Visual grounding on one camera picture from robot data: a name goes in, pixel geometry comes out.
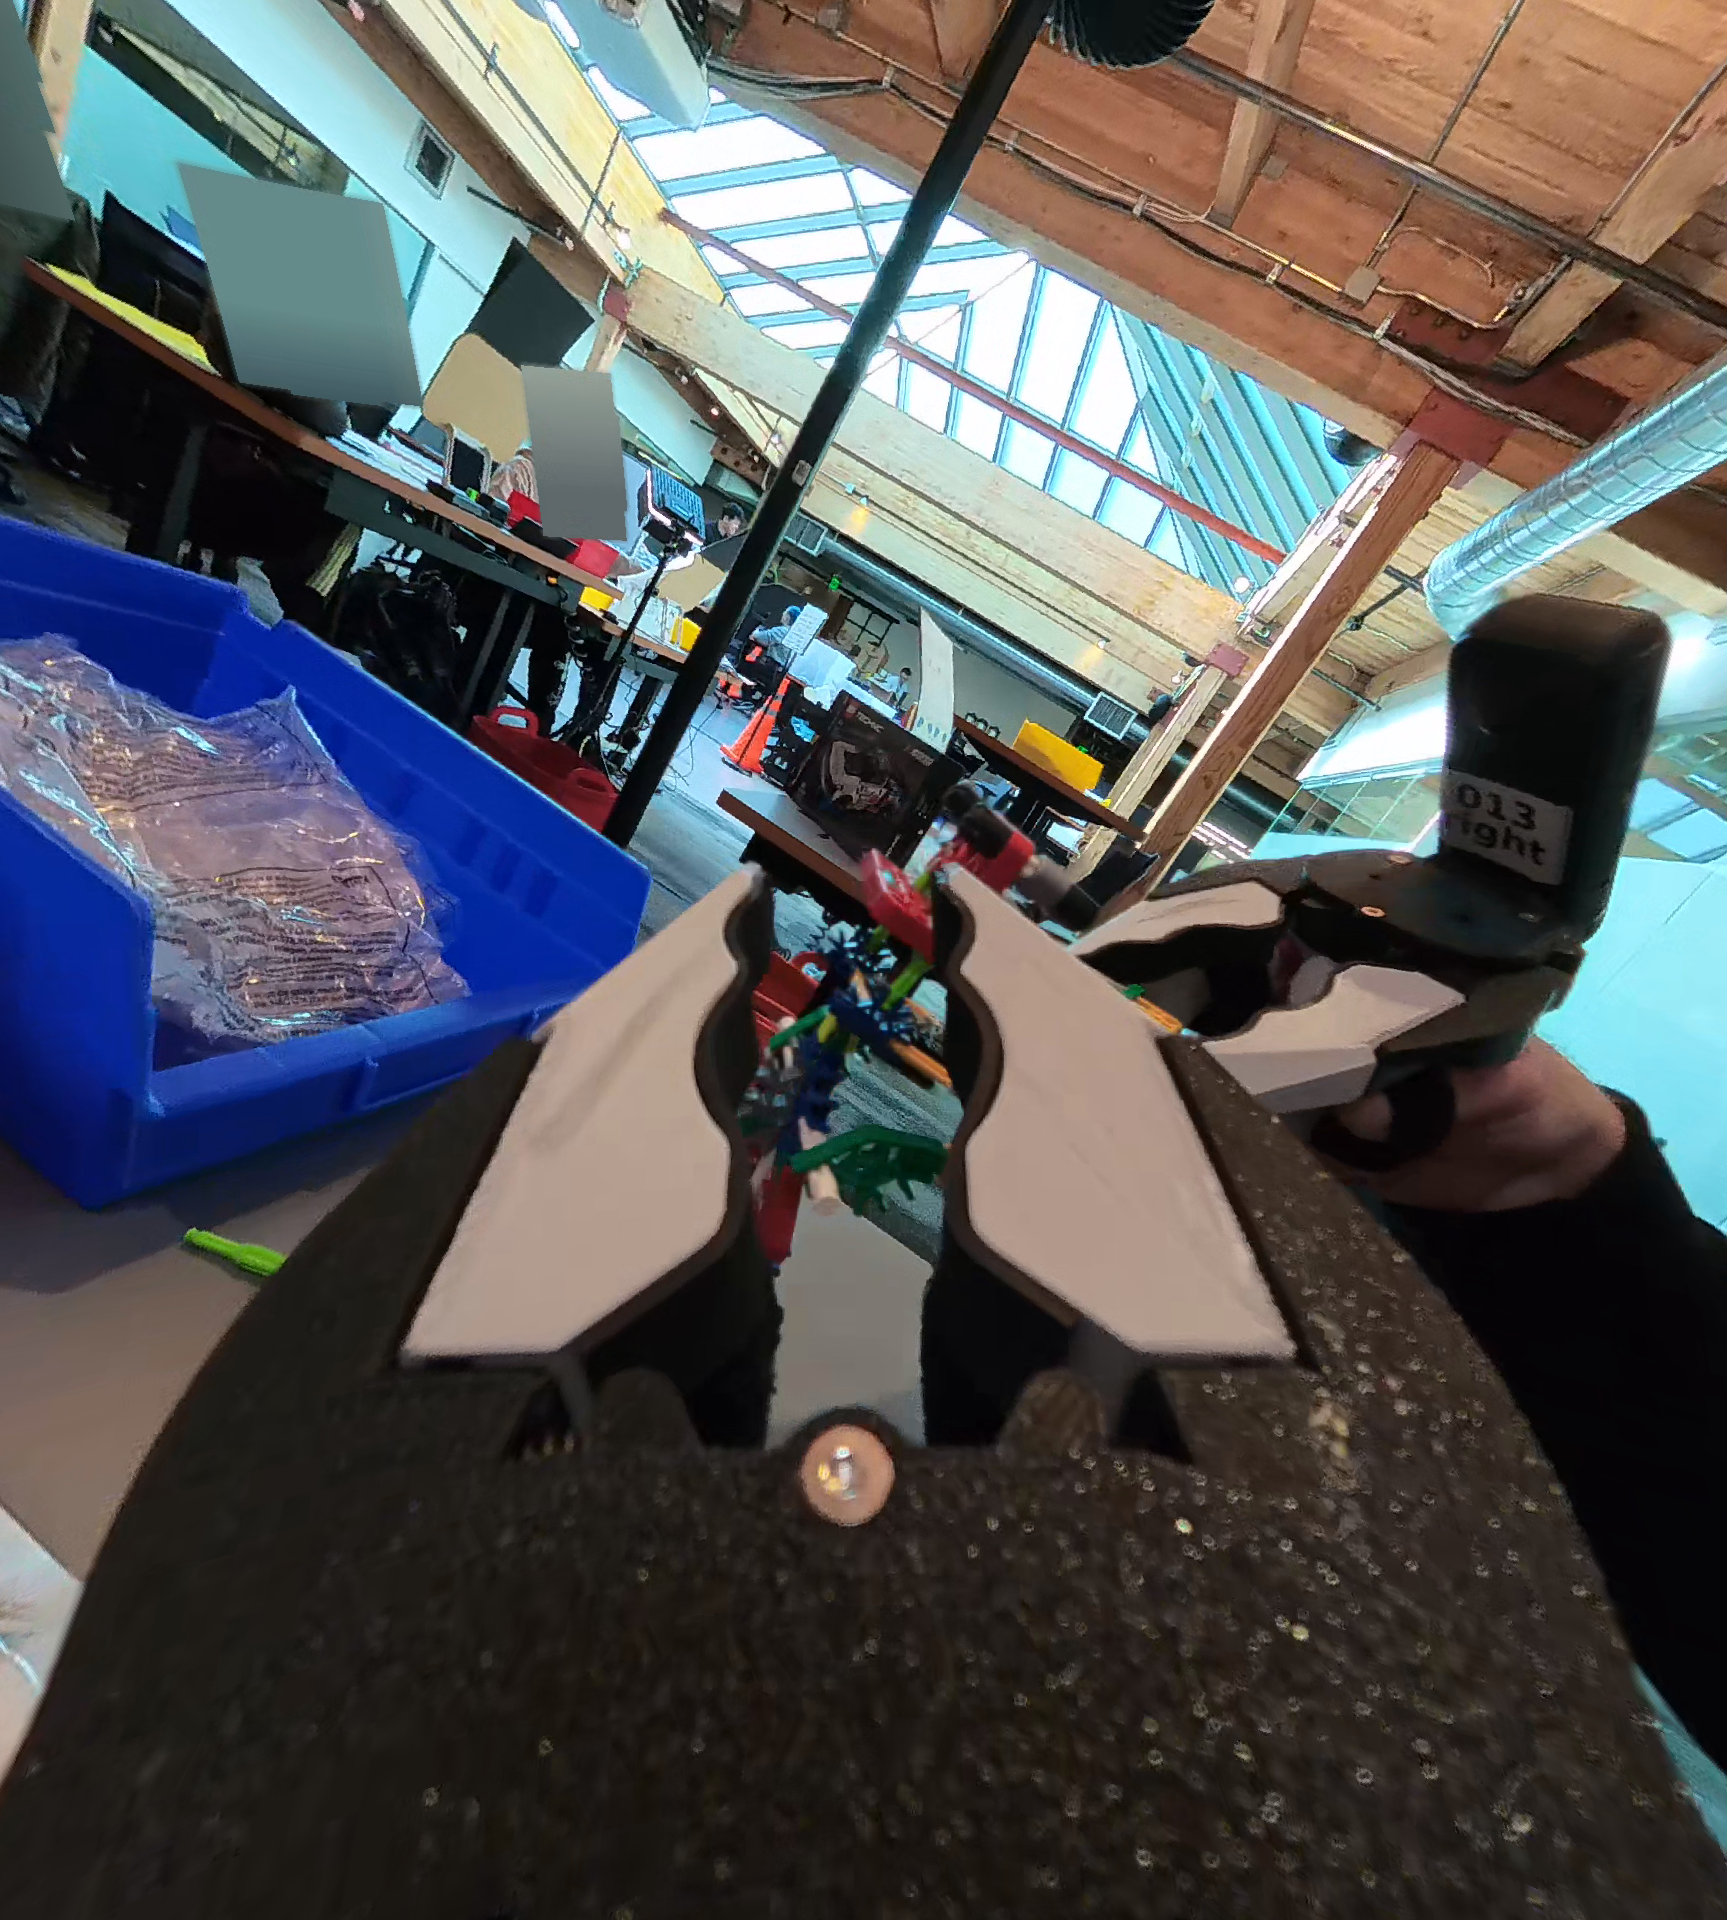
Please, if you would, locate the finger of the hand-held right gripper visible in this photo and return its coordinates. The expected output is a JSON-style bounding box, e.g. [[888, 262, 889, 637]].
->
[[1194, 957, 1474, 1117], [1074, 879, 1290, 1040]]

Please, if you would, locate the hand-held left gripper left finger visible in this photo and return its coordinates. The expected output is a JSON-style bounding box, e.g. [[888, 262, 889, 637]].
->
[[402, 867, 779, 1449]]

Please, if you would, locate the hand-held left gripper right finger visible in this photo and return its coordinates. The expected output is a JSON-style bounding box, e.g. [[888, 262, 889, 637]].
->
[[928, 870, 1299, 1449]]

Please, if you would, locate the person's right forearm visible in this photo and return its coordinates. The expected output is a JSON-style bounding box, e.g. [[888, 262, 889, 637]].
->
[[1378, 1093, 1727, 1898]]

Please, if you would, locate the person's right hand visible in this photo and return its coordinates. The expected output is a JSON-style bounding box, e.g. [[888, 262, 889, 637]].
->
[[1328, 1044, 1628, 1213]]

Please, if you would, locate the red yellow connector toy assembly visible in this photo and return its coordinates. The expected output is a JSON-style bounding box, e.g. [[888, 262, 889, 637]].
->
[[754, 1152, 844, 1263]]

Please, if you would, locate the yellow plastic bin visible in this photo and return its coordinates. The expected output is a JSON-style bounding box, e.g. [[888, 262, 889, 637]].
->
[[1009, 718, 1106, 794]]

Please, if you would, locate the green connector toy assembly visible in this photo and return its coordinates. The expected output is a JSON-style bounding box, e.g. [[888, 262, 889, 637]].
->
[[779, 822, 1092, 1225]]

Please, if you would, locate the black grey connector toy assembly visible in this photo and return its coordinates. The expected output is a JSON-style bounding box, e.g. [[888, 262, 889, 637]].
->
[[765, 916, 952, 1121]]

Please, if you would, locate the black printed cardboard box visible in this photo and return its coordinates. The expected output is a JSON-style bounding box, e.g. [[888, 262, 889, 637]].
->
[[786, 690, 963, 859]]

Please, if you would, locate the red plastic crate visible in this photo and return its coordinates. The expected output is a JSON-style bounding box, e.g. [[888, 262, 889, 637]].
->
[[469, 704, 619, 828]]

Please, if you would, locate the clear plastic bag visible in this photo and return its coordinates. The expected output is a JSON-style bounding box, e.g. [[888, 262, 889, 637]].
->
[[0, 619, 469, 1069]]

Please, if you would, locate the small blue plastic bin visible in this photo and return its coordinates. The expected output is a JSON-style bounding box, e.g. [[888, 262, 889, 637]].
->
[[0, 489, 652, 1209]]

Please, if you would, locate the black pole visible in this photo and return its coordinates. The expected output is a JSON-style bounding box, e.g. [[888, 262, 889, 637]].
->
[[601, 0, 1058, 850]]

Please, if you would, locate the wooden support post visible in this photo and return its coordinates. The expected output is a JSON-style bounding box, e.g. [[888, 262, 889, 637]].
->
[[1135, 433, 1469, 888]]

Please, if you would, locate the silver ventilation duct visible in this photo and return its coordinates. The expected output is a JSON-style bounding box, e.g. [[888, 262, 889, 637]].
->
[[1422, 308, 1727, 635]]

